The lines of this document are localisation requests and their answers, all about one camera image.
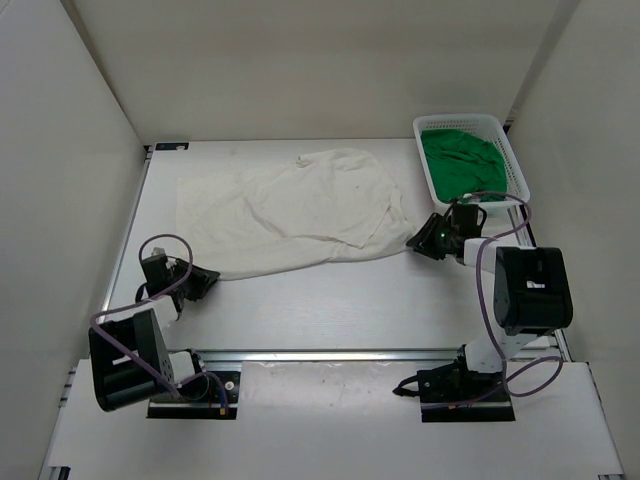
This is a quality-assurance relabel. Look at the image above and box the white t shirt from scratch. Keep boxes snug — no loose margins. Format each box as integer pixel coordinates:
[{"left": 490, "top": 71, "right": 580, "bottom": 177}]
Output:
[{"left": 176, "top": 148, "right": 415, "bottom": 281}]

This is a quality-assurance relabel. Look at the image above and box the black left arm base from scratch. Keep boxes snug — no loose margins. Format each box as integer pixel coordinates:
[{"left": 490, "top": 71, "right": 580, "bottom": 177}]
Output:
[{"left": 146, "top": 363, "right": 241, "bottom": 421}]

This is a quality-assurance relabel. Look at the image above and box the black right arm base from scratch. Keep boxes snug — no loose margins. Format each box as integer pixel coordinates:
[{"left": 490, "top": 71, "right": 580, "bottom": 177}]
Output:
[{"left": 392, "top": 357, "right": 516, "bottom": 423}]

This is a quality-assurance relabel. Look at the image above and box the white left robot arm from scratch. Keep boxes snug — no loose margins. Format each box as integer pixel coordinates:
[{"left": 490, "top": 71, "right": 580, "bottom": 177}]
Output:
[{"left": 88, "top": 249, "right": 220, "bottom": 412}]

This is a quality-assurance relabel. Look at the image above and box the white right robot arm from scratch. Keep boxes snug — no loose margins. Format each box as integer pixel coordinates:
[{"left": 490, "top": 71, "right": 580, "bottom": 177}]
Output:
[{"left": 406, "top": 204, "right": 573, "bottom": 400}]

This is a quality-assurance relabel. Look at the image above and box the green t shirt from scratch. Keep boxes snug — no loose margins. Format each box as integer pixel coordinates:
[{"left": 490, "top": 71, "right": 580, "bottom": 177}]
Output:
[{"left": 420, "top": 129, "right": 508, "bottom": 203}]

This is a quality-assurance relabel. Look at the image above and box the white plastic basket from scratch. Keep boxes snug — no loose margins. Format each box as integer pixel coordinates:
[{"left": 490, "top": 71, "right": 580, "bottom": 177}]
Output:
[{"left": 413, "top": 113, "right": 530, "bottom": 213}]

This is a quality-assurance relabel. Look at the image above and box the aluminium right side rail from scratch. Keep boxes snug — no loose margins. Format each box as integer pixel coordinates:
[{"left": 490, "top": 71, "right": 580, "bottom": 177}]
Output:
[{"left": 504, "top": 119, "right": 571, "bottom": 361}]

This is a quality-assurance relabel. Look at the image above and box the aluminium rail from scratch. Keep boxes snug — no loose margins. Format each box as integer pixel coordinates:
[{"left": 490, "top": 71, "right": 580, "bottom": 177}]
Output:
[
  {"left": 504, "top": 119, "right": 571, "bottom": 361},
  {"left": 198, "top": 348, "right": 458, "bottom": 364}
]

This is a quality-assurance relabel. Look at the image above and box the aluminium front rail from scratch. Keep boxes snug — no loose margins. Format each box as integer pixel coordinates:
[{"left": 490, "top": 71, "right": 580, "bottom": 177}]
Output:
[{"left": 198, "top": 348, "right": 458, "bottom": 364}]

